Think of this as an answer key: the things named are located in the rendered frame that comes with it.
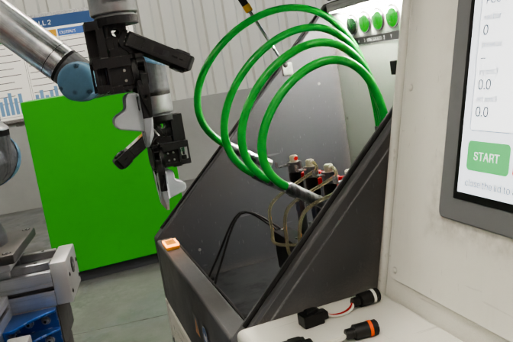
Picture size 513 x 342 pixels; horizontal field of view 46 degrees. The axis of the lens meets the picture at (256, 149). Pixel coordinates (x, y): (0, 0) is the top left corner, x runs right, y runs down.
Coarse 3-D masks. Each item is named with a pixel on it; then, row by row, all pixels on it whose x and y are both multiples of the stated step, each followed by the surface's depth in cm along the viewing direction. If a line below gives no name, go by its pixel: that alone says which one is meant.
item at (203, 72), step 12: (264, 12) 116; (276, 12) 117; (312, 12) 120; (324, 12) 120; (240, 24) 115; (336, 24) 121; (228, 36) 114; (348, 36) 122; (216, 48) 114; (204, 72) 113; (204, 120) 114
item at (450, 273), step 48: (432, 0) 79; (432, 48) 79; (432, 96) 78; (432, 144) 78; (432, 192) 77; (384, 240) 88; (432, 240) 77; (480, 240) 68; (384, 288) 88; (432, 288) 76; (480, 288) 68; (480, 336) 68
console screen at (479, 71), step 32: (480, 0) 69; (512, 0) 65; (480, 32) 69; (512, 32) 64; (480, 64) 69; (512, 64) 64; (480, 96) 69; (512, 96) 64; (448, 128) 74; (480, 128) 68; (512, 128) 64; (448, 160) 74; (480, 160) 68; (512, 160) 64; (448, 192) 74; (480, 192) 68; (512, 192) 63; (480, 224) 68; (512, 224) 63
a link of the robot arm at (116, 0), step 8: (88, 0) 94; (96, 0) 93; (104, 0) 92; (112, 0) 93; (120, 0) 93; (128, 0) 94; (96, 8) 93; (104, 8) 92; (112, 8) 92; (120, 8) 93; (128, 8) 94; (136, 8) 96; (96, 16) 94; (104, 16) 93
